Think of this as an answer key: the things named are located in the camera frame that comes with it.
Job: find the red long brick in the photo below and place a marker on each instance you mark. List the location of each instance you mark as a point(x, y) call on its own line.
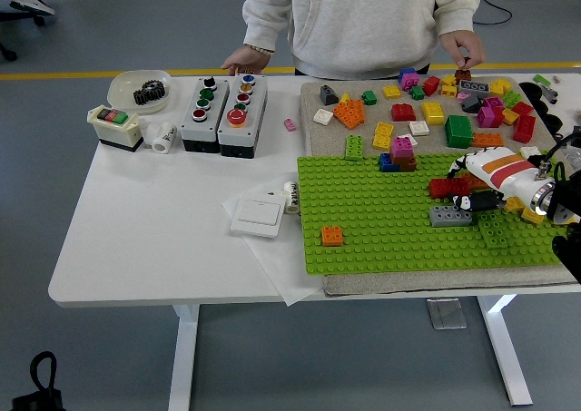
point(442, 188)

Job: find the white wall switch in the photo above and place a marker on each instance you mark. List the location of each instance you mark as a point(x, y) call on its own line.
point(256, 213)

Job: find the large yellow brick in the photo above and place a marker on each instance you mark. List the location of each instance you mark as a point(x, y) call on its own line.
point(432, 113)

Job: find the small yellow slope brick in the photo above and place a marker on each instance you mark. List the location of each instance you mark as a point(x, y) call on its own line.
point(345, 98)

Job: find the person's right hand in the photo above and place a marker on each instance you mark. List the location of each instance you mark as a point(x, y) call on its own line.
point(247, 61)

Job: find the small pink brick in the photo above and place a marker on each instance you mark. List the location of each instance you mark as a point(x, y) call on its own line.
point(290, 124)

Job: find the orange square brick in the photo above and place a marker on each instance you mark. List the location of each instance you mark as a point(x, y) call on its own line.
point(332, 236)

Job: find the blue brick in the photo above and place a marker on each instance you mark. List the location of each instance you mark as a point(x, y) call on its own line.
point(403, 75)
point(387, 163)

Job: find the grey-brown mat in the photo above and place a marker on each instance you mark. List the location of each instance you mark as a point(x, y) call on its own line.
point(331, 139)

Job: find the grey emergency-stop control box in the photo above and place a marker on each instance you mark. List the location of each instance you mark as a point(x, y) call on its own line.
point(254, 111)

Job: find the yellow window brick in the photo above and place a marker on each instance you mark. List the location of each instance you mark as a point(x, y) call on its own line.
point(448, 91)

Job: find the yellow long brick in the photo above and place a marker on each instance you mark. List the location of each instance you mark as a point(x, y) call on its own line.
point(383, 135)

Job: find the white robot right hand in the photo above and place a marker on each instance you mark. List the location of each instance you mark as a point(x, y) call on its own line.
point(499, 170)

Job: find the red square brick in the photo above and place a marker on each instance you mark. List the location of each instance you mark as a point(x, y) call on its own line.
point(403, 112)

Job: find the green studded baseplate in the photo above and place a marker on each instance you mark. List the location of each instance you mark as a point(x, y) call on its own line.
point(363, 202)

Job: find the person's left forearm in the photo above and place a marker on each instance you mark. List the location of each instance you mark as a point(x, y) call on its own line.
point(458, 12)

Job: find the dark grey long brick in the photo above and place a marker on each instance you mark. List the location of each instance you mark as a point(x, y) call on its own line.
point(474, 87)

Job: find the brown brick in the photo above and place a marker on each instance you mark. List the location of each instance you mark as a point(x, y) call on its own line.
point(463, 74)
point(406, 164)

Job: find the small pink piece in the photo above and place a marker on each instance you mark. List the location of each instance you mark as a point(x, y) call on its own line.
point(463, 96)

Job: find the large white labelled tube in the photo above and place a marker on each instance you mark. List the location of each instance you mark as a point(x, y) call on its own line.
point(164, 139)

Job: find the black white sneaker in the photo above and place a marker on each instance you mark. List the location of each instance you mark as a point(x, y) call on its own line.
point(34, 6)

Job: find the clear floor plate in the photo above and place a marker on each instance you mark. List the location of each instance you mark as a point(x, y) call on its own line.
point(447, 313)

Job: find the lime green long plate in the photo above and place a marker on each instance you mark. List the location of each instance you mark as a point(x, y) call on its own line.
point(494, 230)

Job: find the white brick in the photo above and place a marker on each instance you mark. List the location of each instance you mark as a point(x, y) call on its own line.
point(530, 151)

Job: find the grey metal part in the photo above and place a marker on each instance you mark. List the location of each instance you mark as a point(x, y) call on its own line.
point(549, 94)

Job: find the person's left hand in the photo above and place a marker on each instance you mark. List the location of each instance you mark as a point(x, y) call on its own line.
point(467, 43)

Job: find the beige red-green switch box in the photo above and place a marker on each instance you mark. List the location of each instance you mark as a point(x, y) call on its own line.
point(115, 132)

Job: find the large magenta brick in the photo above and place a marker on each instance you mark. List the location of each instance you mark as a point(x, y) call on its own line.
point(486, 117)

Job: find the small dark green brick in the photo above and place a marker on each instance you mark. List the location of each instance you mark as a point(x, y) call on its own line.
point(416, 92)

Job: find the white square tile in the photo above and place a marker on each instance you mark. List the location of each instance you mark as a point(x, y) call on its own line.
point(323, 117)
point(412, 139)
point(420, 129)

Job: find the grey four-button control box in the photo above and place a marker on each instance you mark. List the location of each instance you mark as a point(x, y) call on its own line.
point(190, 132)

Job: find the small white labelled tube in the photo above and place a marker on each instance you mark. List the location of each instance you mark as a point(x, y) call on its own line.
point(291, 200)

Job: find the black gear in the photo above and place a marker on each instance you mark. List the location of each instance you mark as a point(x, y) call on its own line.
point(142, 97)
point(155, 90)

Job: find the yellow square brick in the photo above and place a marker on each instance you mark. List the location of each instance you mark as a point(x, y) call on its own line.
point(514, 204)
point(532, 216)
point(391, 92)

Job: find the orange wedge brick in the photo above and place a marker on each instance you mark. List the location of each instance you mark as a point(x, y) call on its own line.
point(350, 112)

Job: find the white plastic bowl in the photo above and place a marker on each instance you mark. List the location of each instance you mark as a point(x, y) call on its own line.
point(122, 89)

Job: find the large dark green brick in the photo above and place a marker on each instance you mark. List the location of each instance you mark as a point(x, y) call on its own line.
point(458, 132)

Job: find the clear plastic bag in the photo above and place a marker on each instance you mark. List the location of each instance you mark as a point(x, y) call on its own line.
point(574, 159)

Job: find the dark grey slope brick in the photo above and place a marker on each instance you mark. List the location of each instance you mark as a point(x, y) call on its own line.
point(328, 95)
point(472, 104)

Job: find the white pipe fitting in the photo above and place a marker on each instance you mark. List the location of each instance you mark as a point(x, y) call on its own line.
point(149, 134)

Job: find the person's right forearm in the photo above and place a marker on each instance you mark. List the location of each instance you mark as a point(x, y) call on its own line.
point(265, 25)

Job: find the person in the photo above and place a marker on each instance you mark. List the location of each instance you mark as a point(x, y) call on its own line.
point(363, 21)

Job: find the white paper sheet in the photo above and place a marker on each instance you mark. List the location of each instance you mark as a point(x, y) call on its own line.
point(281, 266)

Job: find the tall red brick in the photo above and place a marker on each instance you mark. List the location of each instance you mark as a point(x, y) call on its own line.
point(525, 129)

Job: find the white table leg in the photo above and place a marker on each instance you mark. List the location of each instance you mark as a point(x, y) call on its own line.
point(504, 347)
point(184, 361)

